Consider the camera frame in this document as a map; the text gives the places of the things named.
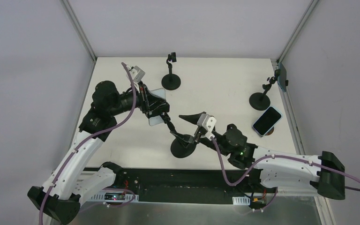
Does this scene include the silver phone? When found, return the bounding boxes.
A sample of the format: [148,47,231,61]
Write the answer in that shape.
[147,88,168,126]

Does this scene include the black phone stand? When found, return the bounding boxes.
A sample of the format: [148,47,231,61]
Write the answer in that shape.
[249,69,281,111]
[160,112,196,158]
[161,52,181,90]

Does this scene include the blue-cased phone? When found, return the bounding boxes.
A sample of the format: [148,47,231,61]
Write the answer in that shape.
[252,106,283,136]

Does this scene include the blue phone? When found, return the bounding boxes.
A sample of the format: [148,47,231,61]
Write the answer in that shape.
[277,62,289,92]

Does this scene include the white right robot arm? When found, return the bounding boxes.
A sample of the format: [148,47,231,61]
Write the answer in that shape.
[167,112,345,200]

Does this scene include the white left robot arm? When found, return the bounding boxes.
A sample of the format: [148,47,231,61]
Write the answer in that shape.
[27,81,170,225]

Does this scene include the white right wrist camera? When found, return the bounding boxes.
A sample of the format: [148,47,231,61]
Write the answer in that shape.
[196,112,217,140]

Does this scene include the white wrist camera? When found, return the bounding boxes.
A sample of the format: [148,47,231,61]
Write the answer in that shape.
[126,65,145,84]
[196,112,217,140]

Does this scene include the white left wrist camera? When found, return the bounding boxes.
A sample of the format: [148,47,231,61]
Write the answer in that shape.
[126,65,145,84]

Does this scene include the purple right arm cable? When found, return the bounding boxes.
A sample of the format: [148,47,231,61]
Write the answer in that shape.
[211,136,360,213]

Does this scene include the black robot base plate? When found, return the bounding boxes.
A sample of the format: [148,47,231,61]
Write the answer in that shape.
[109,168,264,204]

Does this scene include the white slotted cable duct right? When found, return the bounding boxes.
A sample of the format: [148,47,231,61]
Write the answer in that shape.
[232,196,251,206]

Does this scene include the white slotted cable duct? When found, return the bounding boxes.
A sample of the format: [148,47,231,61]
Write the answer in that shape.
[232,196,251,206]
[88,191,139,203]

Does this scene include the white slotted cable duct left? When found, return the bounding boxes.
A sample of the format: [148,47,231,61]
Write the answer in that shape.
[88,191,139,203]

